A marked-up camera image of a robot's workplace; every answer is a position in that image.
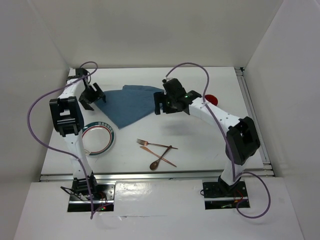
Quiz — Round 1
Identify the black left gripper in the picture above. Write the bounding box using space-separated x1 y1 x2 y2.
78 82 105 111

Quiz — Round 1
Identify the blue cloth placemat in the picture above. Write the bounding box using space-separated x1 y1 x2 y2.
95 85 162 129

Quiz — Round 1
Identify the white plate green red rim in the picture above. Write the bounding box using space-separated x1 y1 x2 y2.
82 121 116 158

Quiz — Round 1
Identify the red enamel mug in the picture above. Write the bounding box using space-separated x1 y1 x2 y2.
204 94 219 106

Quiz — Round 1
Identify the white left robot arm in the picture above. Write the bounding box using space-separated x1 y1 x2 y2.
49 67 106 200

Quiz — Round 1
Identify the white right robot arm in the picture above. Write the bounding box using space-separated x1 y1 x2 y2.
153 78 261 196

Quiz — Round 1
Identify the copper fork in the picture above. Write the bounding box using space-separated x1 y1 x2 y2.
136 138 169 148

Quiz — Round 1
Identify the copper knife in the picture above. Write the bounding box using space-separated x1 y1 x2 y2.
140 146 177 167

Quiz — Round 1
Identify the copper spoon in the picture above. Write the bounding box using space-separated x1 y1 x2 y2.
149 145 172 171

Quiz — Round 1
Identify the aluminium front rail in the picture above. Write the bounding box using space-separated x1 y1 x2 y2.
38 167 275 182

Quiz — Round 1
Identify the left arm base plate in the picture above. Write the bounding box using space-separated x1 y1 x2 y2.
59 181 116 213

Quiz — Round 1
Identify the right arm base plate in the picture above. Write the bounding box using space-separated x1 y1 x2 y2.
200 181 250 210

